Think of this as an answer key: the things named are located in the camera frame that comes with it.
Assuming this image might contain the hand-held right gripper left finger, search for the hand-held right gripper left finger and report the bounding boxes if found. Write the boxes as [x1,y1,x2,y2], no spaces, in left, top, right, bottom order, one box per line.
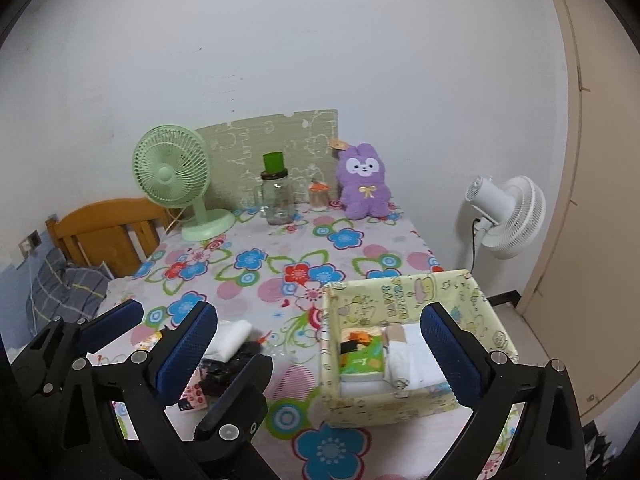
[60,301,219,480]

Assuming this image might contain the white fan cable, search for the white fan cable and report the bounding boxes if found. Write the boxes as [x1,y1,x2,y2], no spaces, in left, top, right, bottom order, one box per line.
[470,217,482,273]

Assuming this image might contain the yellow printed storage box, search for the yellow printed storage box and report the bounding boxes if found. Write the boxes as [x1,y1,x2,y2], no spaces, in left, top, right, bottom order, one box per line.
[320,269,519,428]

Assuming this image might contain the beige door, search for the beige door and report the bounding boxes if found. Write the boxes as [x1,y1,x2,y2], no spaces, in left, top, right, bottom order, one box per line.
[520,0,640,418]

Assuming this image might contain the small jar with orange lid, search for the small jar with orange lid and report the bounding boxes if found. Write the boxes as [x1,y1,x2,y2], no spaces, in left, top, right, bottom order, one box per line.
[308,180,331,212]

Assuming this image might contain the purple plush bunny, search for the purple plush bunny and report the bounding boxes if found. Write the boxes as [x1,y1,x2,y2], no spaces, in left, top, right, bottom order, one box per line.
[330,139,392,221]

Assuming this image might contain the yellow cartoon tissue pack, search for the yellow cartoon tissue pack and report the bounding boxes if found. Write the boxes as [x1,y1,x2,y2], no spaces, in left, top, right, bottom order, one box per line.
[134,330,163,353]

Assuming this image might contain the floral tablecloth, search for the floral tablecloth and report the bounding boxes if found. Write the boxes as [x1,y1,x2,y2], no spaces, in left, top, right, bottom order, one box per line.
[95,202,521,480]

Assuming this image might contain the beige rolled sock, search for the beige rolled sock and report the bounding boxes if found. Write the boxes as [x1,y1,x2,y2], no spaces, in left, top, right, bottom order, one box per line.
[382,324,416,386]

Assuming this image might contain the green patterned board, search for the green patterned board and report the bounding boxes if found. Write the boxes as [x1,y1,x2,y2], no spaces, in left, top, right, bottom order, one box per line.
[195,109,341,208]

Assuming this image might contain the glass jar mug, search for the glass jar mug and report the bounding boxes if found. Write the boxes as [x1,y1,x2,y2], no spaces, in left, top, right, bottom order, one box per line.
[254,170,295,226]

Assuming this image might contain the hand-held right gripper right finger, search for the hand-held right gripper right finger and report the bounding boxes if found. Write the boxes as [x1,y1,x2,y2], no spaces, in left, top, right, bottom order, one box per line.
[419,302,587,480]

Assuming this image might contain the green desk fan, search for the green desk fan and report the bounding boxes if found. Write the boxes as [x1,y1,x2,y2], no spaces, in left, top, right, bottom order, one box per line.
[132,125,236,242]

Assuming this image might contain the red and pink patterned pouch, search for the red and pink patterned pouch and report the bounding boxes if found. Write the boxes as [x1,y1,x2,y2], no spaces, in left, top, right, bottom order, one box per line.
[179,382,208,411]

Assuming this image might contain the white soft cloth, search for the white soft cloth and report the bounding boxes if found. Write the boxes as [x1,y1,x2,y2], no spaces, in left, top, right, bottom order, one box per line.
[205,320,253,363]

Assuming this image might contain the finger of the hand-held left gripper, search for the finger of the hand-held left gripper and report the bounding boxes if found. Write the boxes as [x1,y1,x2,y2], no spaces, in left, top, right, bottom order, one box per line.
[192,352,275,461]
[11,299,146,411]

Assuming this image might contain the black cloth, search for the black cloth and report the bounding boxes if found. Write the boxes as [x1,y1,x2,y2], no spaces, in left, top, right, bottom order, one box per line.
[200,342,266,401]

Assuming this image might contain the wooden bed headboard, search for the wooden bed headboard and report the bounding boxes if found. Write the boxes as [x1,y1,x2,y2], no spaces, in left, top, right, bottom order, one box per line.
[52,199,173,278]

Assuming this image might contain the white folded towel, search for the white folded towel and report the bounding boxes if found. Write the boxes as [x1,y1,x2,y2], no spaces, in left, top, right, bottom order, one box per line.
[340,322,451,397]

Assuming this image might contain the green and orange tissue pack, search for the green and orange tissue pack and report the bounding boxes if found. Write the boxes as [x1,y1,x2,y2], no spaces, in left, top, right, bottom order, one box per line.
[339,326,388,378]

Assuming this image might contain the wall socket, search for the wall socket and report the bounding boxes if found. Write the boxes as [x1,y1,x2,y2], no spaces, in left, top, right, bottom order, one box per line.
[19,230,41,260]

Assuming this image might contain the grey plaid pillow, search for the grey plaid pillow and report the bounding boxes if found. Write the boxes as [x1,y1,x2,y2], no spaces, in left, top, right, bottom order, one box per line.
[27,250,111,331]

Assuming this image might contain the white standing fan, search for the white standing fan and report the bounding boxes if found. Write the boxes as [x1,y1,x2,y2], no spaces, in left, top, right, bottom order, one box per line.
[465,175,547,261]

